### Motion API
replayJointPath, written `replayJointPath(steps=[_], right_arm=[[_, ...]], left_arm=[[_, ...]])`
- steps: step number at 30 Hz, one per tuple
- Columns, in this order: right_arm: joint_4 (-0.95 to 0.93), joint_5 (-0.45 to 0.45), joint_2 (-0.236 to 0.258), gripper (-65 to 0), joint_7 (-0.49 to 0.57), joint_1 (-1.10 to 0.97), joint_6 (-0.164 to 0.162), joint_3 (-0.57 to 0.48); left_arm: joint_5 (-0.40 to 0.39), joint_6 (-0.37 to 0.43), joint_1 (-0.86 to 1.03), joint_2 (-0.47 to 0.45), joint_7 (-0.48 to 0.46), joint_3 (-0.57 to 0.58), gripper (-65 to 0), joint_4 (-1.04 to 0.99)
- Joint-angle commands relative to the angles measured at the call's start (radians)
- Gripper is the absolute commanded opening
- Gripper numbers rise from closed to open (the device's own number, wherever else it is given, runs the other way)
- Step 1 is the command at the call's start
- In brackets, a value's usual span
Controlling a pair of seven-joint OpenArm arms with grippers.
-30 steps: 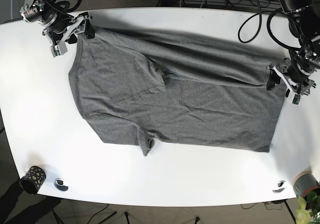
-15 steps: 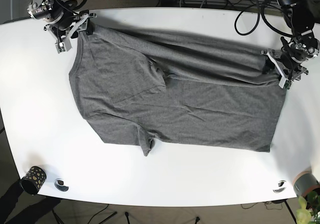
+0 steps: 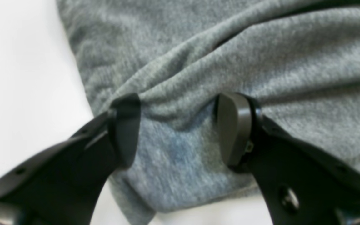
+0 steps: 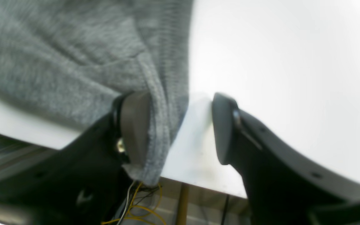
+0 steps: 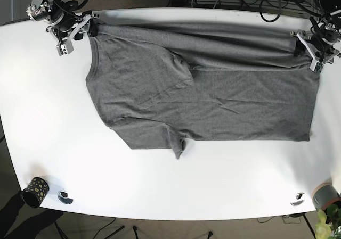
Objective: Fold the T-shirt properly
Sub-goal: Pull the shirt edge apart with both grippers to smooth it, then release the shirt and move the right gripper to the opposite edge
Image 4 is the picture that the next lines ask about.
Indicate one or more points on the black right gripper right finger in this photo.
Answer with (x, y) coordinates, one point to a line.
(283, 187)

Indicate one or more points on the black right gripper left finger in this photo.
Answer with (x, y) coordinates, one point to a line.
(82, 183)

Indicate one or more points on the grey T-shirt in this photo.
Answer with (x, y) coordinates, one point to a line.
(71, 58)

